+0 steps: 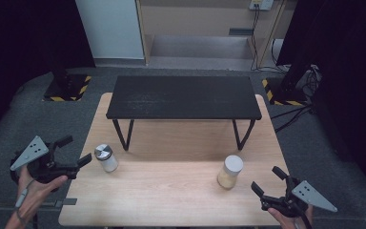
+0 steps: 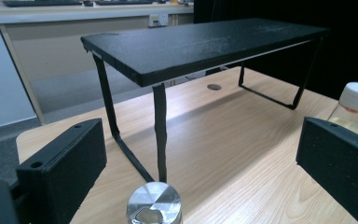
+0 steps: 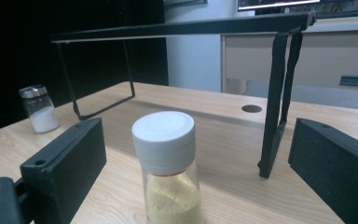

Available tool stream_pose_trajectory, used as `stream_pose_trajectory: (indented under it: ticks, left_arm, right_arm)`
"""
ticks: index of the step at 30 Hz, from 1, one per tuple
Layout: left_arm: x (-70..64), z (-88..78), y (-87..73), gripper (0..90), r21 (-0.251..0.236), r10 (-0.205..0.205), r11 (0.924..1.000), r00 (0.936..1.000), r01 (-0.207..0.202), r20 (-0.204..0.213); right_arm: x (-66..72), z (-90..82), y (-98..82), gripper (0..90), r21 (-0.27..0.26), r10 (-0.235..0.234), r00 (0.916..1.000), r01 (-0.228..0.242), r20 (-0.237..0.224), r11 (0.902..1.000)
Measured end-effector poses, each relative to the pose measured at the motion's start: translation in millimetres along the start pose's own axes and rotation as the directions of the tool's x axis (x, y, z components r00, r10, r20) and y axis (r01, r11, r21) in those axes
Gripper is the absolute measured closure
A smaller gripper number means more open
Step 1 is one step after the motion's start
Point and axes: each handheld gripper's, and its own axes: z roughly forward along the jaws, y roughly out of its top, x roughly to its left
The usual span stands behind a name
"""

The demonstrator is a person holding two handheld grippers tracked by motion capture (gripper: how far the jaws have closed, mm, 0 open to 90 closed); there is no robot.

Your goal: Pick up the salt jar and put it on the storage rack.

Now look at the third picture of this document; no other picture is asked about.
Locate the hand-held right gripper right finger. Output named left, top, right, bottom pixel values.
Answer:
left=287, top=117, right=358, bottom=224

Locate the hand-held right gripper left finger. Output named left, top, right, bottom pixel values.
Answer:
left=20, top=117, right=107, bottom=224

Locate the glass shaker with silver lid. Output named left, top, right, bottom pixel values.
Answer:
left=18, top=84, right=62, bottom=134

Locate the white-capped yellow seasoning bottle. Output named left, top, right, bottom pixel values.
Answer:
left=131, top=110, right=205, bottom=224

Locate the black metal rack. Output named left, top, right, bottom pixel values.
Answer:
left=49, top=10, right=317, bottom=179

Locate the dark grey bar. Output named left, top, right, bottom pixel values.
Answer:
left=338, top=75, right=358, bottom=89

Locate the black curtain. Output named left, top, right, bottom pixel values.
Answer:
left=0, top=0, right=170, bottom=135

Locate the white panel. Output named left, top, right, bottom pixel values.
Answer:
left=164, top=4, right=225, bottom=91

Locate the monitor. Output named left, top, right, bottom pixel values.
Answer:
left=237, top=0, right=358, bottom=18

